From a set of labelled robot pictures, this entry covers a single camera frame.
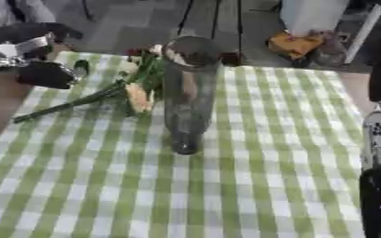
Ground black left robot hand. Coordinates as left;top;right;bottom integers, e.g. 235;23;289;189
15;59;92;90

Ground clear glass vase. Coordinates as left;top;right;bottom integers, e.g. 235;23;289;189
159;35;225;156

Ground flower with long green stem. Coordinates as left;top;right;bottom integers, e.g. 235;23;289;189
11;52;168;125

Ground red flower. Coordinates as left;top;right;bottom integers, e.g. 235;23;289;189
124;46;151;58
217;50;246;67

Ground yellow flower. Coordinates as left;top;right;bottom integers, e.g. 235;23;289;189
124;81;157;114

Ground white flower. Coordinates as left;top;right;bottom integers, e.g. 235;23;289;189
146;44;166;58

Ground grey round object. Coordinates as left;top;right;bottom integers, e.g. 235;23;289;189
309;38;348;67

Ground white board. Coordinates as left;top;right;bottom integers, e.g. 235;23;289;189
341;3;381;65

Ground orange bag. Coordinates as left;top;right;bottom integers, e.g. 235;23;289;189
265;31;327;60

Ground white bag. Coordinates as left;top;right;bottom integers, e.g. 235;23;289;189
278;0;352;35

